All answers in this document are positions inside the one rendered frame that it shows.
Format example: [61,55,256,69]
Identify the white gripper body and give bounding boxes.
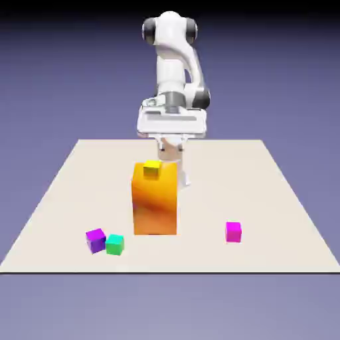
[136,106,208,139]

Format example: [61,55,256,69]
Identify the small yellow cube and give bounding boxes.
[143,159,162,179]

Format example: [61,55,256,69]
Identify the small magenta cube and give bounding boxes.
[225,221,243,244]

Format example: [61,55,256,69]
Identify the small green cube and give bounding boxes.
[105,234,125,256]

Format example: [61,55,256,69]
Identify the small purple cube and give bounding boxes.
[85,228,108,255]

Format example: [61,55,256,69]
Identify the large orange box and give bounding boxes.
[131,160,179,236]

